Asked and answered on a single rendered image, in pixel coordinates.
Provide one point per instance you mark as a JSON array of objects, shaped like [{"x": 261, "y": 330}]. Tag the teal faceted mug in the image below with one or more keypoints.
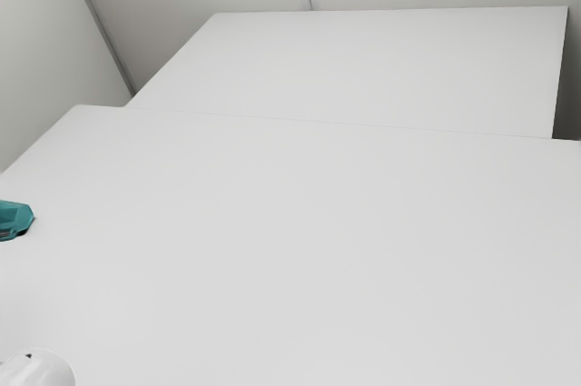
[{"x": 14, "y": 218}]

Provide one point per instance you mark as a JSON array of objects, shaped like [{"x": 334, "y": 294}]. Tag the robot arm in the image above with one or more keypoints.
[{"x": 38, "y": 370}]

